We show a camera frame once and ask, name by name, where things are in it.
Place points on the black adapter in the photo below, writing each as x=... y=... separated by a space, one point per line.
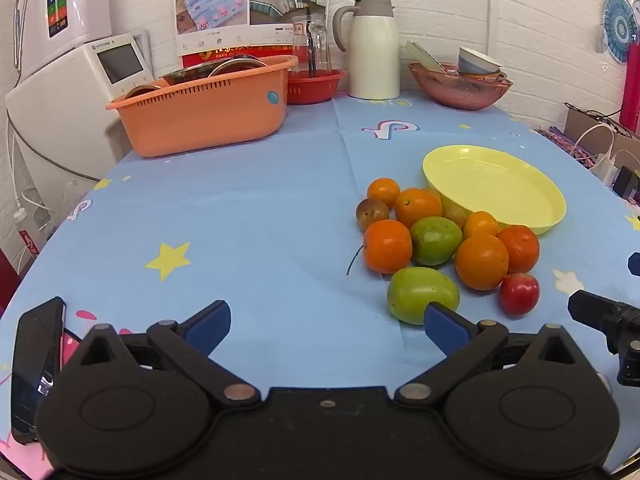
x=626 y=185

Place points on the brown kiwi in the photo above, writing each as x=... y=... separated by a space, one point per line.
x=454 y=214

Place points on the pale green dish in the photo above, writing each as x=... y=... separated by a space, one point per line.
x=422 y=55

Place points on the white wall conduit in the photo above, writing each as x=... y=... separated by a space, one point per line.
x=490 y=5

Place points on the white water purifier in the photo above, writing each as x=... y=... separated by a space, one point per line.
x=65 y=5

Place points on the red plum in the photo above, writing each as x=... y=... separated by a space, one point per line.
x=520 y=294

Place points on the glass jar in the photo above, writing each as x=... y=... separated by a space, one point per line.
x=312 y=45

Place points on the leopard print cloth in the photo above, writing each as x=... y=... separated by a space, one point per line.
x=560 y=142

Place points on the cardboard box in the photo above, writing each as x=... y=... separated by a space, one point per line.
x=585 y=127

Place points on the dark purple plum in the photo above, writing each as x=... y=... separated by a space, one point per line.
x=372 y=213

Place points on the orange plastic basin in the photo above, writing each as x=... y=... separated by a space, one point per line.
x=200 y=115

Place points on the white thermos jug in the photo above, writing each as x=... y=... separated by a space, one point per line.
x=372 y=55

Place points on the wall calendar poster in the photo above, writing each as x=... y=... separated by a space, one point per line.
x=225 y=5

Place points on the red plastic basket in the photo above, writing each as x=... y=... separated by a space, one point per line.
x=312 y=87

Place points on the green mango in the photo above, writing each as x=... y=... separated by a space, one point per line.
x=415 y=292
x=436 y=240

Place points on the blue printed tablecloth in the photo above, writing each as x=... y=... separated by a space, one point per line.
x=240 y=220

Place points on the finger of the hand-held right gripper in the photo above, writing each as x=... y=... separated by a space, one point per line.
x=590 y=307

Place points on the tangerine with dark stem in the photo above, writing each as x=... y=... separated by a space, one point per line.
x=387 y=246

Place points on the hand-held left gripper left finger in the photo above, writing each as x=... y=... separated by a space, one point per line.
x=210 y=322

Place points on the pink glass bowl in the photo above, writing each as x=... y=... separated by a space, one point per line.
x=457 y=92

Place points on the blue round paper fan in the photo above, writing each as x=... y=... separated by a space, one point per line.
x=620 y=27

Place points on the blue and white bowl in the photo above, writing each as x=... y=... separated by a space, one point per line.
x=477 y=62

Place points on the white appliance with screen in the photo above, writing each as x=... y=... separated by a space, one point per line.
x=55 y=110

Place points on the small steel bowl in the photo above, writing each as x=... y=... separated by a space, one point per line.
x=142 y=91

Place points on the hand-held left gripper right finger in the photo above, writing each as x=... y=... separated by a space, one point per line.
x=442 y=325

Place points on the black smartphone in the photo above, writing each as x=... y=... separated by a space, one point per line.
x=37 y=370

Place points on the yellow plastic plate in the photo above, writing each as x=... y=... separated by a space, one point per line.
x=495 y=187

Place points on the white charger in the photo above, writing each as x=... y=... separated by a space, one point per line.
x=608 y=170

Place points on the small orange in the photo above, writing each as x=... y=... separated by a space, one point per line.
x=481 y=225
x=383 y=192

